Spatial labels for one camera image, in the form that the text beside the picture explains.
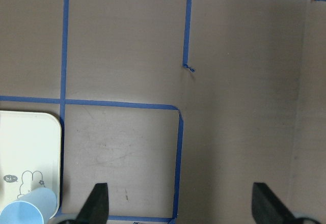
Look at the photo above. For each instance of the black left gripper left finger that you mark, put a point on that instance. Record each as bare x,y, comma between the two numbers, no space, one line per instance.
96,207

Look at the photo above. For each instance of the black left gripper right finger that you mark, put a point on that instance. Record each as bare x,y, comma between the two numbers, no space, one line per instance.
266,207

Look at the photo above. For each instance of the light blue plastic cup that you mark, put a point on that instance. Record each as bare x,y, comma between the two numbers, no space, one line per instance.
38,206

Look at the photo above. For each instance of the cream plastic tray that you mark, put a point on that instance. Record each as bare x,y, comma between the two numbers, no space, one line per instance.
30,154

